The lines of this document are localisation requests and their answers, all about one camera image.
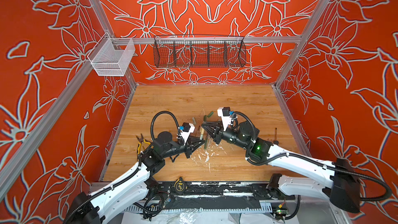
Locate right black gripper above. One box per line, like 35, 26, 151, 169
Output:
201, 120, 251, 151

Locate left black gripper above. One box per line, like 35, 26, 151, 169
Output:
161, 135, 204, 159

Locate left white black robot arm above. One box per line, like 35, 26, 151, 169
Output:
63, 131, 205, 224

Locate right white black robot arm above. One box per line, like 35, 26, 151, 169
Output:
201, 121, 362, 213

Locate small circuit board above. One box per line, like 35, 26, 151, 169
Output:
273, 203, 289, 219

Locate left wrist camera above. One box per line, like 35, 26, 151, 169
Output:
177, 122, 195, 145

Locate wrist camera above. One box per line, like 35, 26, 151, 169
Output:
177, 122, 195, 145
217, 107, 233, 131

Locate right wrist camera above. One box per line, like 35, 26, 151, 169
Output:
217, 107, 233, 131

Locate left black corrugated cable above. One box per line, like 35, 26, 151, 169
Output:
150, 110, 180, 141

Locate yellow handled pliers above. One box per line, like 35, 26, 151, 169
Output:
136, 134, 151, 156

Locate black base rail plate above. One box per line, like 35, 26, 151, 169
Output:
144, 179, 296, 201

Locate black wire basket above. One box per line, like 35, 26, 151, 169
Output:
153, 35, 247, 68

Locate white slotted cable duct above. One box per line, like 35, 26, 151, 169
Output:
124, 202, 274, 215

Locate white wire basket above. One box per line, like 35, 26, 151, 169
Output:
88, 33, 136, 77

